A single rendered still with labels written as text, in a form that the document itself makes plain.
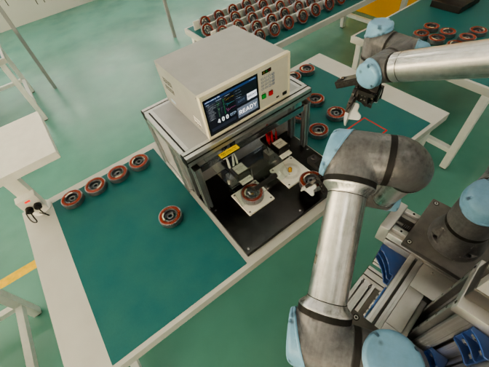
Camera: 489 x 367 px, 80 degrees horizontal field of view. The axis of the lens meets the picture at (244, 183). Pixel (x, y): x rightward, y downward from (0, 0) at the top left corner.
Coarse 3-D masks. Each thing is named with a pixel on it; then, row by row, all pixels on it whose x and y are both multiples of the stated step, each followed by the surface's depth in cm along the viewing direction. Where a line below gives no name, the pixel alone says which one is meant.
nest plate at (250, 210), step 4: (264, 192) 142; (268, 192) 142; (232, 196) 143; (264, 196) 141; (268, 196) 141; (272, 196) 140; (236, 200) 141; (264, 200) 139; (268, 200) 139; (240, 204) 139; (256, 204) 138; (260, 204) 138; (264, 204) 138; (244, 208) 138; (248, 208) 137; (252, 208) 137; (256, 208) 137; (260, 208) 137; (248, 212) 136; (252, 212) 136
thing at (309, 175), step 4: (304, 172) 138; (308, 172) 138; (312, 172) 137; (316, 172) 137; (300, 176) 137; (304, 176) 136; (308, 176) 138; (312, 176) 138; (300, 180) 135; (304, 180) 137; (308, 180) 136; (312, 180) 136; (300, 184) 135; (304, 184) 133; (316, 188) 131; (320, 188) 133
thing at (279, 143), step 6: (264, 138) 149; (270, 138) 148; (270, 144) 145; (276, 144) 142; (282, 144) 142; (288, 144) 142; (276, 150) 142; (282, 150) 142; (288, 150) 144; (282, 156) 142
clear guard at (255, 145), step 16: (240, 144) 124; (256, 144) 123; (208, 160) 120; (224, 160) 119; (240, 160) 118; (256, 160) 117; (272, 160) 116; (224, 176) 114; (240, 176) 113; (256, 176) 113; (240, 192) 111; (256, 192) 113
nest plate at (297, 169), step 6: (288, 162) 152; (294, 162) 152; (294, 168) 150; (300, 168) 149; (306, 168) 149; (294, 174) 147; (300, 174) 147; (282, 180) 146; (288, 180) 145; (294, 180) 145; (288, 186) 143
